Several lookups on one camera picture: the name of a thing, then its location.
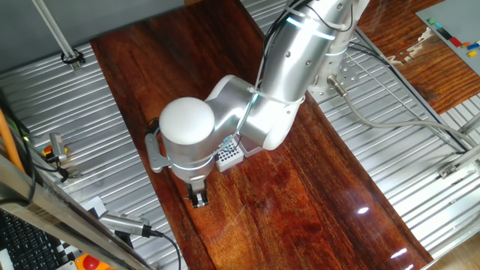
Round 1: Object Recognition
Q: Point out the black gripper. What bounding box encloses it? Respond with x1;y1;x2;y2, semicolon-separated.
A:
186;178;210;209

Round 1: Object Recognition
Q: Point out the white pipette tip rack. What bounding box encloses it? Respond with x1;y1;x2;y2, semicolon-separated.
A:
214;136;245;173

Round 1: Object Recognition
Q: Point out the clear plastic box lid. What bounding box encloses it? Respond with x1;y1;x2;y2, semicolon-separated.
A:
236;134;266;158

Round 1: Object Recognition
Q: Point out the glossy brown wooden board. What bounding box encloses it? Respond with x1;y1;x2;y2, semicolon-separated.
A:
89;0;434;270

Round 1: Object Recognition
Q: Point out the red emergency stop button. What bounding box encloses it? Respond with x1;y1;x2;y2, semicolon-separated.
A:
73;253;116;270

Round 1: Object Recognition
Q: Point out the black keyboard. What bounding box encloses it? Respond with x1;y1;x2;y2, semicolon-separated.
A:
0;209;63;270

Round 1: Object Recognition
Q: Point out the orange pole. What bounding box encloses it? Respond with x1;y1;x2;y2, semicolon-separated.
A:
0;108;26;174

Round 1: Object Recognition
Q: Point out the slanted metal pole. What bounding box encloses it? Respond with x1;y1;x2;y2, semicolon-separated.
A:
31;0;84;73

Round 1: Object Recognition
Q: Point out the aluminium profile bar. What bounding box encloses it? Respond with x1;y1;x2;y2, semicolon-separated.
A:
437;144;480;179
455;112;480;136

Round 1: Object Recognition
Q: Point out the grey board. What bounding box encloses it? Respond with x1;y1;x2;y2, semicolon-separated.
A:
415;0;480;76

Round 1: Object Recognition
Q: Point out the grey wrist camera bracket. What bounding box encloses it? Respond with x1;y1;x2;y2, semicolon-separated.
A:
144;129;173;174

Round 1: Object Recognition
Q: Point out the black camera cable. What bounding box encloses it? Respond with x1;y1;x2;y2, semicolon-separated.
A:
149;229;183;270

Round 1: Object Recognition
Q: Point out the silver ribbed camera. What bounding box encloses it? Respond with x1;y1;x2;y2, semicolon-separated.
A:
97;209;153;238

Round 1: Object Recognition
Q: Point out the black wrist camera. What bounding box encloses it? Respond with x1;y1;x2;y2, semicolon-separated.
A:
145;116;161;137

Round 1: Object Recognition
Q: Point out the steel frame beam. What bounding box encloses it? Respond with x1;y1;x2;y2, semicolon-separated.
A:
0;155;153;270

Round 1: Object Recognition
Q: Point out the grey cable with metal connector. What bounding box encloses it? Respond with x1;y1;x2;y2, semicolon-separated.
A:
326;73;480;148

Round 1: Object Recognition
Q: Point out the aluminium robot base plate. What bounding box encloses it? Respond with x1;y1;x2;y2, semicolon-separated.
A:
307;37;363;104

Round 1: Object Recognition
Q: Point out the black cable tie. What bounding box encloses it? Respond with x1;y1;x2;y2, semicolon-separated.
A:
60;47;86;65

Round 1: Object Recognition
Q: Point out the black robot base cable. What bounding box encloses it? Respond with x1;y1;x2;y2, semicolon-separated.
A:
348;40;470;155

